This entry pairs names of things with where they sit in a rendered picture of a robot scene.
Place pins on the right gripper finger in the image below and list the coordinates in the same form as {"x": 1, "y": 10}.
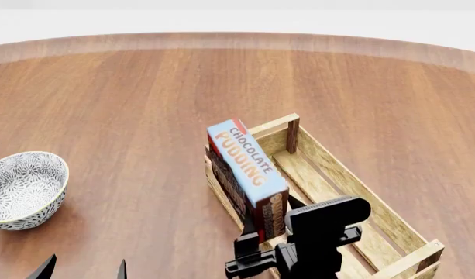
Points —
{"x": 248, "y": 244}
{"x": 292, "y": 205}

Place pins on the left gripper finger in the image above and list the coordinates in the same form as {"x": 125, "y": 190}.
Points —
{"x": 41, "y": 270}
{"x": 122, "y": 271}

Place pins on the chocolate pudding box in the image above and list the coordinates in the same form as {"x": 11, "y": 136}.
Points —
{"x": 241, "y": 162}

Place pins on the wooden slatted crate tray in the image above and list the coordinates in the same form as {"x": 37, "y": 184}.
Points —
{"x": 338, "y": 186}

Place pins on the white patterned ceramic bowl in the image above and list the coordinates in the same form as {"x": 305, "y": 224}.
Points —
{"x": 26, "y": 189}

